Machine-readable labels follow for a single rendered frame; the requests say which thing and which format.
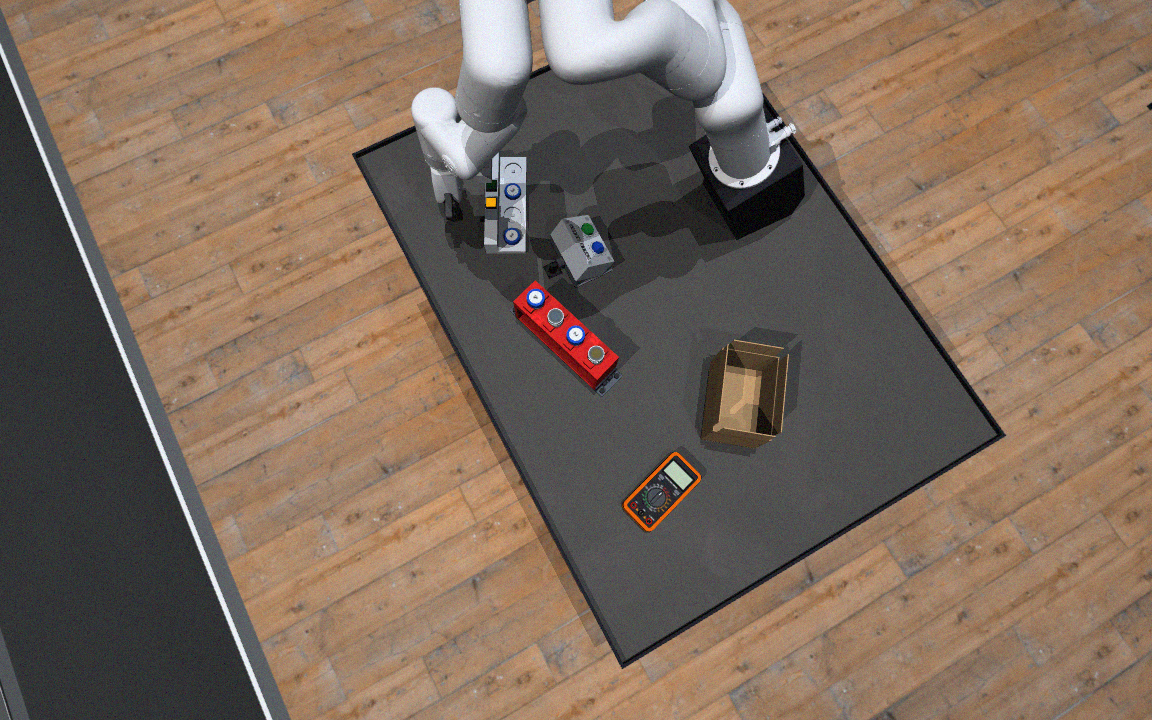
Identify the orange digital multimeter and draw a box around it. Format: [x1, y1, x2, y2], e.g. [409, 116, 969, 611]
[622, 452, 702, 532]

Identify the brown cardboard box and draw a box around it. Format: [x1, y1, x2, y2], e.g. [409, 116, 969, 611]
[702, 340, 789, 448]

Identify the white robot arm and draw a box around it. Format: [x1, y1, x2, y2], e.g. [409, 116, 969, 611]
[411, 0, 796, 189]

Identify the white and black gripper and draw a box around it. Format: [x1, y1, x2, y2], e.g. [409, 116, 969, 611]
[425, 160, 463, 222]

